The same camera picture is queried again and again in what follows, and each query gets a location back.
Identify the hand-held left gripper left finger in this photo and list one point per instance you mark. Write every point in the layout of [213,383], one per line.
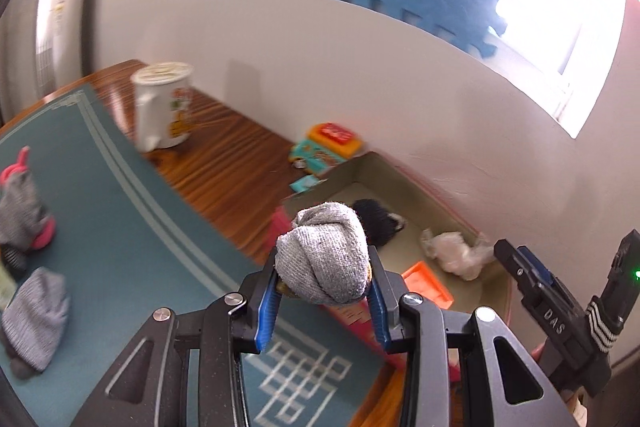
[267,307]

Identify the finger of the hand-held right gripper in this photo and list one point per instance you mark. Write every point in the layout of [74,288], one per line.
[625,292]
[537,279]

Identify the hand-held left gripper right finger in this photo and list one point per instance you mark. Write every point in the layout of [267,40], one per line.
[378,314]

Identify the plain grey sock ball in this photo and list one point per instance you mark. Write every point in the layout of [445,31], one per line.
[320,257]

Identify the cardboard box with red sides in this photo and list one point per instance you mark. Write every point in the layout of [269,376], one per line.
[430,212]

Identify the pink knotted foam rod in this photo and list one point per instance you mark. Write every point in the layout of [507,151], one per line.
[46,232]
[21,162]

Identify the orange plastic piece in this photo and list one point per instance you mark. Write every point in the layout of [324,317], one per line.
[425,284]

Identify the black sock ball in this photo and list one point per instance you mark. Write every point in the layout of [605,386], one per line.
[377,222]

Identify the teal card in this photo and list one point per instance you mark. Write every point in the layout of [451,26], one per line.
[306,184]

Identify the colourful toy bus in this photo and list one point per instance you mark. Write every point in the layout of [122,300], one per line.
[325,149]

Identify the green desk mat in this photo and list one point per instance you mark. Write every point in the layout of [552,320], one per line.
[125,217]

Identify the white printed mug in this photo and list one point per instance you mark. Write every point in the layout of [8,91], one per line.
[162,112]

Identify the striped grey sock ball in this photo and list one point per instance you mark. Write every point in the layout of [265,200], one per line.
[37,317]

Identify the bright window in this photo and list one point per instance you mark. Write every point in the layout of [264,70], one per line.
[575,7]

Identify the grey refrigerator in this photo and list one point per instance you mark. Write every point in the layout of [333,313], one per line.
[60,22]

